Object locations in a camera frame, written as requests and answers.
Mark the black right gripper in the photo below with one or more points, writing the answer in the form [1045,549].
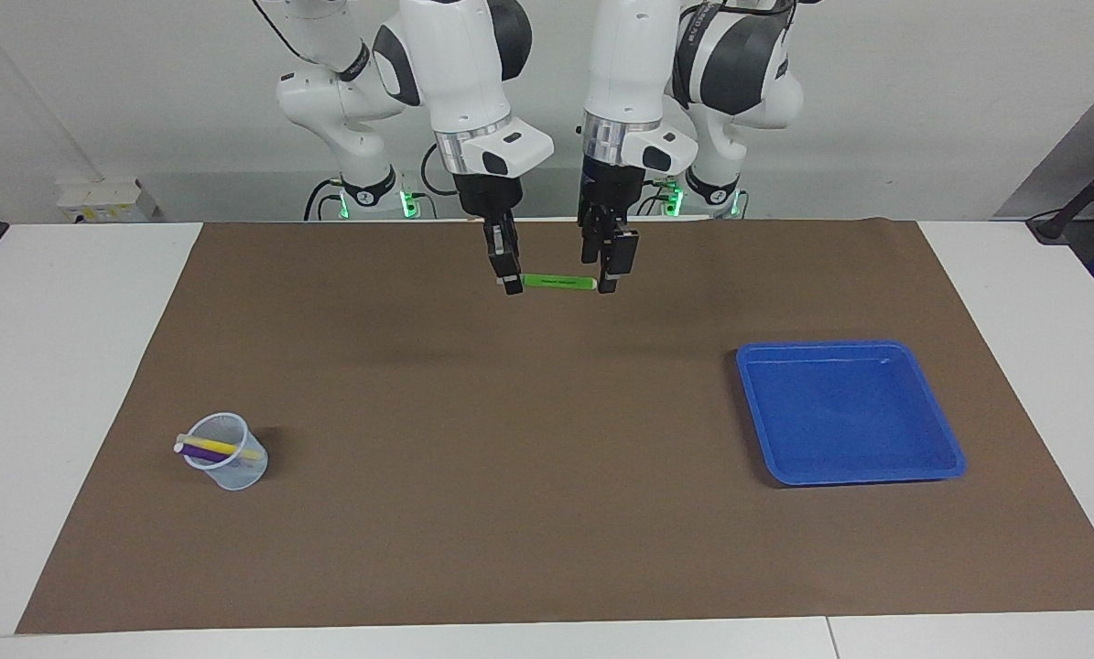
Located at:
[490,194]

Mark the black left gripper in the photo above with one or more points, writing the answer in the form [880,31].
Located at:
[609,188]

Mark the green marker pen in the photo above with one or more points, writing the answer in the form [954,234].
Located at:
[560,282]

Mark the yellow marker pen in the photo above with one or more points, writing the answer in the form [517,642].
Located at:
[222,447]

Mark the purple marker pen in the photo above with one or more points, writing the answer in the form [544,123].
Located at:
[203,453]

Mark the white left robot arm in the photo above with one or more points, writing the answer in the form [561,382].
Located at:
[647,73]

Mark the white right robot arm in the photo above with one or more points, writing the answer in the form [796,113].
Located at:
[464,82]

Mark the brown table mat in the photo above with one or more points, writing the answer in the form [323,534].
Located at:
[510,458]

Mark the blue plastic tray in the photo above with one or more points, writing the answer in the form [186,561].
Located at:
[839,412]

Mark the translucent plastic cup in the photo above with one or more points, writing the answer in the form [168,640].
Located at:
[235,471]

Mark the white power strip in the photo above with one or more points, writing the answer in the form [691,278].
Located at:
[98,201]

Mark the black stand pole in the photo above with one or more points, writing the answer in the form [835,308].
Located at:
[1077,197]

